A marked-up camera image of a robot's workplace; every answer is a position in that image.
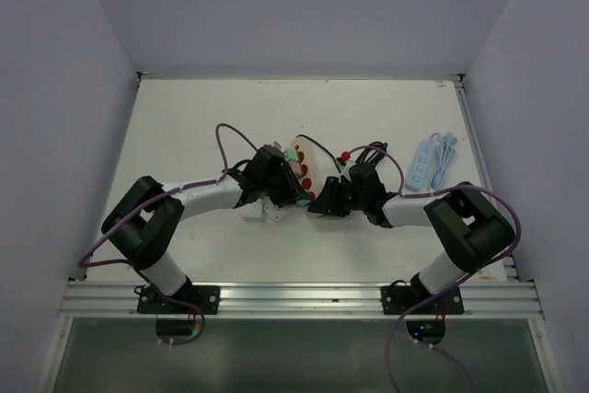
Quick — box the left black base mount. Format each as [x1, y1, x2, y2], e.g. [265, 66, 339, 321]
[135, 284, 221, 315]

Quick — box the black power cable with plug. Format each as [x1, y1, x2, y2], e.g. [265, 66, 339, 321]
[298, 133, 392, 173]

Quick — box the beige red power strip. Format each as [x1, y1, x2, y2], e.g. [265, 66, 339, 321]
[290, 135, 326, 209]

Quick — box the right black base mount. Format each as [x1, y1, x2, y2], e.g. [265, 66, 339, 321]
[379, 280, 465, 316]

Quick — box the white folding-prong adapter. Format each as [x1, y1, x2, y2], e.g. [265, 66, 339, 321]
[263, 199, 289, 223]

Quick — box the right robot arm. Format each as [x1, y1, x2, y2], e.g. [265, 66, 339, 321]
[307, 164, 516, 313]

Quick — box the pink brown plug adapter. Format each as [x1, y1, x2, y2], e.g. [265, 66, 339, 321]
[288, 161, 302, 177]

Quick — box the light blue power strip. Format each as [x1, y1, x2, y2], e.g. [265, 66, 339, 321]
[404, 133, 457, 192]

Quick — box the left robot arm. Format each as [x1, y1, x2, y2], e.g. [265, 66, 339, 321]
[101, 144, 310, 313]

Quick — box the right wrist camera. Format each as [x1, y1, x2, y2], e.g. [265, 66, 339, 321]
[336, 151, 354, 179]

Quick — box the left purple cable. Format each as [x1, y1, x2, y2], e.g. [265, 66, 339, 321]
[77, 123, 266, 270]

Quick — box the aluminium mounting rail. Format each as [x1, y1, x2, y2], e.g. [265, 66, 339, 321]
[58, 281, 544, 319]

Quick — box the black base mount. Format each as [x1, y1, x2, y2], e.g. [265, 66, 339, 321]
[135, 284, 221, 315]
[379, 280, 465, 316]

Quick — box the green plug adapter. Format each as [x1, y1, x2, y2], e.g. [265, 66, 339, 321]
[283, 146, 300, 163]

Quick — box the white USB charger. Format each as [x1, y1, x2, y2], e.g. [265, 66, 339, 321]
[240, 202, 264, 223]

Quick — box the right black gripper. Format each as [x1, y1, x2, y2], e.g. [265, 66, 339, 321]
[311, 177, 368, 218]

